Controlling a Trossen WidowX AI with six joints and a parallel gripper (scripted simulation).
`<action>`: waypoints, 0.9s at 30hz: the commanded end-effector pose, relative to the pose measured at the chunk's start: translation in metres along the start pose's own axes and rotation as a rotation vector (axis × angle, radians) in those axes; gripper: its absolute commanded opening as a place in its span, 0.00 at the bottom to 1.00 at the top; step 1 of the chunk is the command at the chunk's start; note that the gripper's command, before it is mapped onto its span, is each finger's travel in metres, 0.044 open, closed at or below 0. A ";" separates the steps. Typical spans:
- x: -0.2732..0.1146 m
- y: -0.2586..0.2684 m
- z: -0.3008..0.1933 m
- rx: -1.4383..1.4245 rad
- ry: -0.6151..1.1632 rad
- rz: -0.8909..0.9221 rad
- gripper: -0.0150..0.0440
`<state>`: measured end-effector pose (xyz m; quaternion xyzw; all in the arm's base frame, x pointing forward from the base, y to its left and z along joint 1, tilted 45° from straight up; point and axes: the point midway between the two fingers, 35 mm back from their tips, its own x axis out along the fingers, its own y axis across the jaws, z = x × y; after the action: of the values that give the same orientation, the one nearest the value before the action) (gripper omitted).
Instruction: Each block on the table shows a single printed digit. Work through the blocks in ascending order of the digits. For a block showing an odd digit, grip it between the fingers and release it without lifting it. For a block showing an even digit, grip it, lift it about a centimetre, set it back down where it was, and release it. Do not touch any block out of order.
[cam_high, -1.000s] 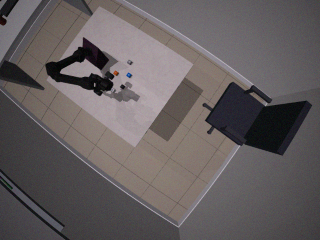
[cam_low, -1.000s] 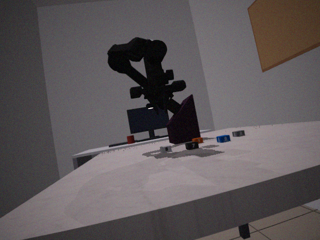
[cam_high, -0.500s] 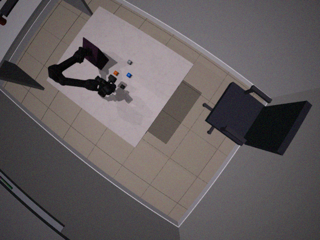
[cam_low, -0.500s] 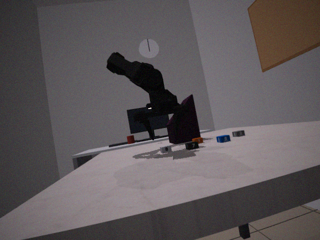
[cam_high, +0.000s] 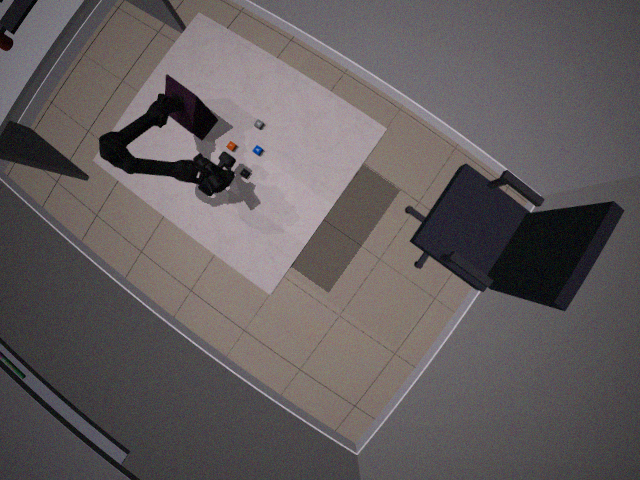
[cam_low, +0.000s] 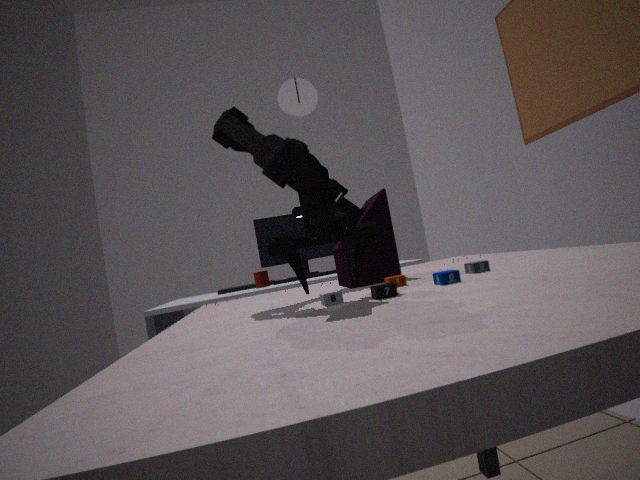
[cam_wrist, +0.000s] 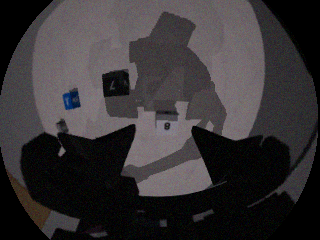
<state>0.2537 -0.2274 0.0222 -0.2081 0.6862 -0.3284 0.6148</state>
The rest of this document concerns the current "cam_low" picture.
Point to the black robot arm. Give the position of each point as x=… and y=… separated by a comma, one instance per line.
x=288, y=162

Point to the blue block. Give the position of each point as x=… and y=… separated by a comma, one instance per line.
x=446, y=277

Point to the orange block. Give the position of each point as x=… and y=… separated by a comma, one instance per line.
x=399, y=280

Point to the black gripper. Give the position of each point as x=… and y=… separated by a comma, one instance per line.
x=358, y=235

